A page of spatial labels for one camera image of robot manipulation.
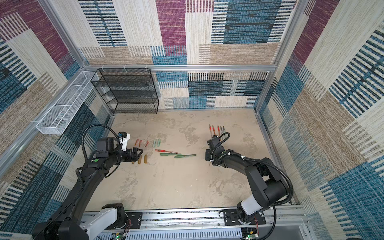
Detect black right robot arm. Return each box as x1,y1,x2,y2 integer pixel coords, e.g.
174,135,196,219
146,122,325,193
205,136,294,225

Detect black wire mesh shelf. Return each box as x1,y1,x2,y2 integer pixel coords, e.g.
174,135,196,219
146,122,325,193
91,68,159,114

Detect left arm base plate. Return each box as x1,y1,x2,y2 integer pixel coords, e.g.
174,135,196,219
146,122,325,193
106,212,143,230

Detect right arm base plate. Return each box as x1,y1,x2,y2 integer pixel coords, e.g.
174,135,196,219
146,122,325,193
219,209,266,226

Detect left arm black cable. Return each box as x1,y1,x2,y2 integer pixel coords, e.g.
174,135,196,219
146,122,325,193
81,124,121,178

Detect dark green pen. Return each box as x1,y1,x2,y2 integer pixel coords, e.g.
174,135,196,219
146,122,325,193
174,154,197,159
160,153,182,156

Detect aluminium front rail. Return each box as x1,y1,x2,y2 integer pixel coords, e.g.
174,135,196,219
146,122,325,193
80,206,310,240

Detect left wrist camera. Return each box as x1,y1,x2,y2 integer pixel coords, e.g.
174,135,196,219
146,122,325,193
118,132,131,152

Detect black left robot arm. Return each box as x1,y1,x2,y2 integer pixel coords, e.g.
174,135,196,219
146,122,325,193
32,134,143,240

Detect white wire mesh basket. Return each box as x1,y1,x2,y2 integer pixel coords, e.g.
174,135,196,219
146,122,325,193
36,71,95,135

